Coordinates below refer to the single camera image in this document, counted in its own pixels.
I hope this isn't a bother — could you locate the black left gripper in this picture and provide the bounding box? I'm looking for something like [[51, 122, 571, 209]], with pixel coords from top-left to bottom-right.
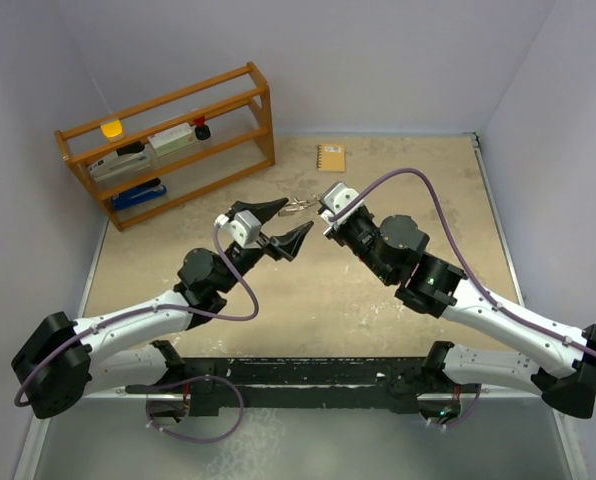
[[216, 199, 311, 294]]

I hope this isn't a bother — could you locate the large silver keyring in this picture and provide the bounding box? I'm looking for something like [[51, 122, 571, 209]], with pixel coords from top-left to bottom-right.
[[278, 194, 321, 216]]

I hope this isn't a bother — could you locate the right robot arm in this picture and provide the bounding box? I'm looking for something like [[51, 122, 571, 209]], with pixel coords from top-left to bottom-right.
[[325, 206, 596, 419]]

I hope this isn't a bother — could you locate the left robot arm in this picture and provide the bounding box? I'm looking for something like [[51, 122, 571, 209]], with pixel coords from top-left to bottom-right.
[[11, 198, 314, 419]]

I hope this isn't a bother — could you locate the brown spiral notebook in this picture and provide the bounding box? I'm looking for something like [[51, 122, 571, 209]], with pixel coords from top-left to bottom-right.
[[316, 144, 346, 173]]

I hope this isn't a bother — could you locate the black red stamp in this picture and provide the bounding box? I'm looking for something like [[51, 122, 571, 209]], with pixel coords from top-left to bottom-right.
[[193, 116, 211, 141]]

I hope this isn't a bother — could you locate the blue stapler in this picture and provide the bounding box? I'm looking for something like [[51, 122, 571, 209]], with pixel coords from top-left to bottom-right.
[[111, 178, 167, 211]]

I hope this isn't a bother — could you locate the white box on shelf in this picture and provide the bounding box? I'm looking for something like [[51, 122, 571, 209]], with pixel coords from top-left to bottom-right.
[[148, 123, 196, 156]]

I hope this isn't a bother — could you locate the orange wooden shelf rack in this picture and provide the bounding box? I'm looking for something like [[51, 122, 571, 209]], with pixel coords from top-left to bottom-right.
[[54, 62, 275, 231]]

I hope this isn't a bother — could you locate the white black stapler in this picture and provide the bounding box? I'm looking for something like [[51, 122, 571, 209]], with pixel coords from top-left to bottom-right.
[[88, 145, 154, 182]]

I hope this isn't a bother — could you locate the yellow sticky note pad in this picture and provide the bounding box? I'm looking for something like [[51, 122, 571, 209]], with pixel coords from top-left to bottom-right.
[[99, 118, 125, 142]]

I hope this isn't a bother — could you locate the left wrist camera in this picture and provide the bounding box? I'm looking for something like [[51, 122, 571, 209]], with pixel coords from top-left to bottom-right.
[[214, 210, 262, 249]]

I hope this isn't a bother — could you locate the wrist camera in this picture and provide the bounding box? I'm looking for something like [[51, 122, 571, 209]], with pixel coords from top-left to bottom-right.
[[318, 181, 373, 239], [214, 210, 262, 249]]

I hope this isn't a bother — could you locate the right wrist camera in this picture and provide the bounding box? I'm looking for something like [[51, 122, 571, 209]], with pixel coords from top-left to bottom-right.
[[318, 181, 373, 239]]

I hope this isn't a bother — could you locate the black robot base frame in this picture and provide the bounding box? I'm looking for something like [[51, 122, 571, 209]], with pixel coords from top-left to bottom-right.
[[127, 341, 478, 418]]

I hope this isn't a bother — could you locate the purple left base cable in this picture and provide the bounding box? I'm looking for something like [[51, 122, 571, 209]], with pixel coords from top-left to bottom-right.
[[145, 369, 247, 443]]

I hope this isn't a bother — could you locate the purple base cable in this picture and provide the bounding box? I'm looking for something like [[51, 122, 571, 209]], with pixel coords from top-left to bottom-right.
[[145, 369, 247, 443], [425, 379, 485, 432]]

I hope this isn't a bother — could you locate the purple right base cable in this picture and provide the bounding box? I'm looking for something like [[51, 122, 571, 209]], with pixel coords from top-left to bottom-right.
[[425, 379, 485, 432]]

